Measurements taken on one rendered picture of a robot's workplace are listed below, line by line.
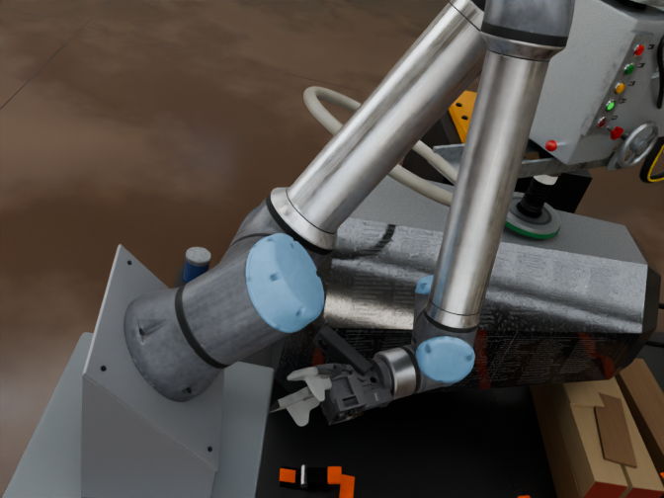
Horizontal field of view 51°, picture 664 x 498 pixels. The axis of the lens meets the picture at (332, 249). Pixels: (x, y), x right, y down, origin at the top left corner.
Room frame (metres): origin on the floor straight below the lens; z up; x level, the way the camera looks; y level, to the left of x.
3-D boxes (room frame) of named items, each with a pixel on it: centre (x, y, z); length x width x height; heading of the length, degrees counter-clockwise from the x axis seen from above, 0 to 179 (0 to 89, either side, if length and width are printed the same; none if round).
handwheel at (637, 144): (1.92, -0.73, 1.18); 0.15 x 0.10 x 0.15; 132
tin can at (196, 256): (2.15, 0.51, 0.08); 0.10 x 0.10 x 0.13
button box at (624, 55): (1.80, -0.59, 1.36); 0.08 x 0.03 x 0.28; 132
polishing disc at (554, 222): (1.93, -0.56, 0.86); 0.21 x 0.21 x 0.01
